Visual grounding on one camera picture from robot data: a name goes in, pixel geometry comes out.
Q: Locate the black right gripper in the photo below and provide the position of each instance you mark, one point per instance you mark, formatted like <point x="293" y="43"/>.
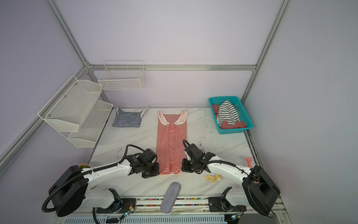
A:
<point x="183" y="167"/>

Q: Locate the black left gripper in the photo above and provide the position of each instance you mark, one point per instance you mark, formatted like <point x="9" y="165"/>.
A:
<point x="155" y="172"/>

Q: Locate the red white striped tank top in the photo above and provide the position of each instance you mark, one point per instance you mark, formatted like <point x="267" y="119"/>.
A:
<point x="172" y="130"/>

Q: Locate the blue white striped tank top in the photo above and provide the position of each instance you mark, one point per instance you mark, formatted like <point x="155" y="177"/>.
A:
<point x="125" y="119"/>

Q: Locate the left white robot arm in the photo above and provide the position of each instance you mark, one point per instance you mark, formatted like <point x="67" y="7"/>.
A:
<point x="76" y="188"/>

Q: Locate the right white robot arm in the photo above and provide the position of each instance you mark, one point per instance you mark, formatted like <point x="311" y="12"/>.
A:
<point x="260" y="190"/>

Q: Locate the black white striped tank top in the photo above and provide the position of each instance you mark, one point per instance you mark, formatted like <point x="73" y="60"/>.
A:
<point x="227" y="112"/>

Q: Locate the yellow toy giraffe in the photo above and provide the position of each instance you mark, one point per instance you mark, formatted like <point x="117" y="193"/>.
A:
<point x="213" y="178"/>

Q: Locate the grey fabric pouch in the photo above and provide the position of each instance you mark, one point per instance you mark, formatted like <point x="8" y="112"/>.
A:
<point x="170" y="198"/>

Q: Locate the dark red garment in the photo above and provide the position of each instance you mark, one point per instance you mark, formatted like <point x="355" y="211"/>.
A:
<point x="225" y="126"/>

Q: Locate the pink watering can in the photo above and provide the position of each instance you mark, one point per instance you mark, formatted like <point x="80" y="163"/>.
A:
<point x="249" y="162"/>

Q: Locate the green potted plant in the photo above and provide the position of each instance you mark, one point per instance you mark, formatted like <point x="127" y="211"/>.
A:
<point x="84" y="166"/>

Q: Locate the teal plastic basket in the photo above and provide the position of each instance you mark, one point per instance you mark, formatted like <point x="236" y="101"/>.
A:
<point x="241" y="111"/>

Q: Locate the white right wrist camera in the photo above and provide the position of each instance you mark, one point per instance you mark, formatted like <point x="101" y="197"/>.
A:
<point x="198" y="156"/>

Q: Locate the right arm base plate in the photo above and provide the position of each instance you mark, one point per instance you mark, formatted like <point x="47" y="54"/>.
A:
<point x="221" y="204"/>

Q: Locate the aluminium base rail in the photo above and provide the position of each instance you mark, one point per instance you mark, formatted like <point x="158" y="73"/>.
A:
<point x="184" y="205"/>

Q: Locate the white mesh wall shelf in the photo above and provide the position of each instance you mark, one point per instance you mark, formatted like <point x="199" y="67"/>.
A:
<point x="77" y="113"/>

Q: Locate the white wire wall basket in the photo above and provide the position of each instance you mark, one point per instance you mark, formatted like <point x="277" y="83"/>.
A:
<point x="122" y="75"/>

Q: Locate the horizontal aluminium frame bar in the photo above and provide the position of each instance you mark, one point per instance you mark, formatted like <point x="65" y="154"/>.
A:
<point x="178" y="67"/>

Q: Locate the aluminium frame corner post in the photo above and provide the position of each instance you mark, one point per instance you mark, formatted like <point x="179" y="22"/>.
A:
<point x="64" y="27"/>

